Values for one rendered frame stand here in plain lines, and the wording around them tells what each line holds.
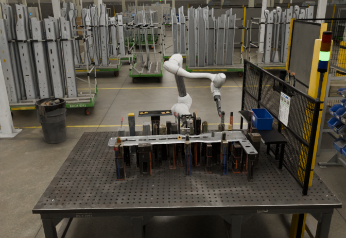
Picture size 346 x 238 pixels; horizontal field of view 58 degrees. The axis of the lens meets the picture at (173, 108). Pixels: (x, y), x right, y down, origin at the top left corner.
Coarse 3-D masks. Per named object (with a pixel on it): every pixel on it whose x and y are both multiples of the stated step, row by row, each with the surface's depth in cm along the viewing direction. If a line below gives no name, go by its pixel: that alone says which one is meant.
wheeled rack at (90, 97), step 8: (16, 40) 632; (24, 40) 624; (32, 40) 635; (40, 40) 637; (48, 40) 638; (56, 40) 634; (64, 40) 642; (80, 64) 721; (88, 64) 724; (64, 72) 721; (88, 72) 639; (88, 80) 645; (96, 88) 744; (64, 96) 687; (80, 96) 707; (88, 96) 706; (96, 96) 717; (16, 104) 654; (24, 104) 656; (32, 104) 658; (72, 104) 656; (80, 104) 657; (88, 104) 659; (88, 112) 670
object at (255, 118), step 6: (264, 108) 344; (258, 114) 347; (264, 114) 346; (270, 114) 326; (252, 120) 338; (258, 120) 317; (264, 120) 317; (270, 120) 317; (258, 126) 319; (264, 126) 319; (270, 126) 319
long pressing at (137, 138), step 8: (136, 136) 317; (144, 136) 317; (152, 136) 317; (160, 136) 317; (168, 136) 317; (176, 136) 316; (184, 136) 315; (192, 136) 315; (200, 136) 315; (208, 136) 315; (216, 136) 315; (232, 136) 314; (240, 136) 314; (112, 144) 300; (128, 144) 301; (136, 144) 300; (152, 144) 301
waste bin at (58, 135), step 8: (40, 104) 538; (48, 104) 523; (56, 104) 514; (64, 104) 529; (40, 112) 512; (48, 112) 513; (56, 112) 518; (64, 112) 533; (40, 120) 520; (48, 120) 519; (56, 120) 524; (64, 120) 539; (48, 128) 525; (56, 128) 528; (64, 128) 543; (48, 136) 531; (56, 136) 533; (64, 136) 545
